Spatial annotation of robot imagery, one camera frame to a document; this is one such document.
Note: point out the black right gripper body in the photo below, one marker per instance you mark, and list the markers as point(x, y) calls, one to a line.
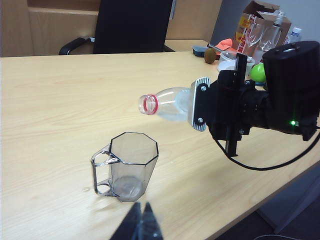
point(225, 107)

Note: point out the clear grey faceted mug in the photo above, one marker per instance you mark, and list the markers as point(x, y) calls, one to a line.
point(135, 162)

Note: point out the finger of the ribbed silver right gripper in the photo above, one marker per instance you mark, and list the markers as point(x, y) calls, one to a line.
point(200, 105)

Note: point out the brown printed cardboard box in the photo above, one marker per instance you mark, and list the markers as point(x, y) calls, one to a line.
point(247, 17)

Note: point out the green ball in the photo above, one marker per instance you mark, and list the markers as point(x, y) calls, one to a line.
point(258, 73)

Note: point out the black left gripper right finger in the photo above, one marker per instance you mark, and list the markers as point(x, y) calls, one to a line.
point(151, 222)

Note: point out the brown kiwi fruit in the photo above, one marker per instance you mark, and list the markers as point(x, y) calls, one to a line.
point(210, 55)

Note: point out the orange cloth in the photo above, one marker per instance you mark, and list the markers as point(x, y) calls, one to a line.
point(226, 45)

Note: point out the clear red-labelled water bottle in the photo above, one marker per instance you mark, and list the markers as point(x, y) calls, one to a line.
point(171, 101)

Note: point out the white plastic bowl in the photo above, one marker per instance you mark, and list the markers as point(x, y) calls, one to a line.
point(227, 62)

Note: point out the small blue plastic container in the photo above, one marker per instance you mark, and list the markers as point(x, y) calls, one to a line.
point(198, 51)

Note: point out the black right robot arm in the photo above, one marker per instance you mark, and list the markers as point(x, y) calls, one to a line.
point(290, 87)

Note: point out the clear glass bottle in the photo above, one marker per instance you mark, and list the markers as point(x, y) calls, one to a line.
point(279, 18)

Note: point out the black office chair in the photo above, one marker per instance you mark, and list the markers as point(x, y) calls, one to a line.
point(131, 25)

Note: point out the light wooden shelf cabinet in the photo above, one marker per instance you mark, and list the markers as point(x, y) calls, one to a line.
point(50, 30)

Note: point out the plastic bottle with blue cap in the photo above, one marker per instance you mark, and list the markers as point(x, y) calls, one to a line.
point(295, 35)

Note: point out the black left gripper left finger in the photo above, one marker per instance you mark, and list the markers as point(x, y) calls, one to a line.
point(128, 225)

